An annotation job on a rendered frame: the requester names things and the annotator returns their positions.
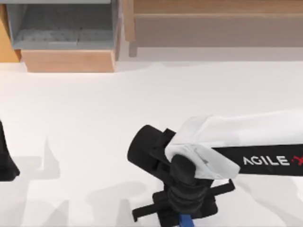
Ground blue object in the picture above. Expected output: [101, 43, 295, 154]
[178, 213, 196, 227]

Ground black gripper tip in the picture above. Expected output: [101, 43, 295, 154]
[0, 120, 21, 182]

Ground pale wooden drawer front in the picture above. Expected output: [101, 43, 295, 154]
[21, 48, 117, 73]

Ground open wooden shelves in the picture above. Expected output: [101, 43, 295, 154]
[124, 0, 303, 57]

